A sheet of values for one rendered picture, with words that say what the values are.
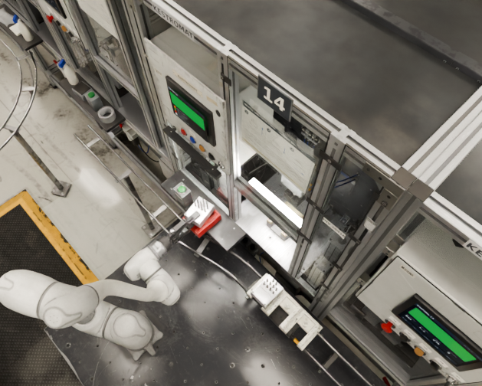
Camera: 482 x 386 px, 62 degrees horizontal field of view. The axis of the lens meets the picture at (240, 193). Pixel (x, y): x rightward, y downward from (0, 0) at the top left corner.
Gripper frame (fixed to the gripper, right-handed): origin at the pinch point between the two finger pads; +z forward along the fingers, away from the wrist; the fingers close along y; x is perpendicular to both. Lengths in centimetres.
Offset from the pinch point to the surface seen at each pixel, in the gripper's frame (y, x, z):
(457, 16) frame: 102, -48, 78
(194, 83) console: 82, 3, 15
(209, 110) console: 73, -3, 15
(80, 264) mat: -99, 73, -61
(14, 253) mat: -99, 115, -92
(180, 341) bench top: -32, -33, -42
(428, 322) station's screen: 64, -98, 12
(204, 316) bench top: -32, -32, -26
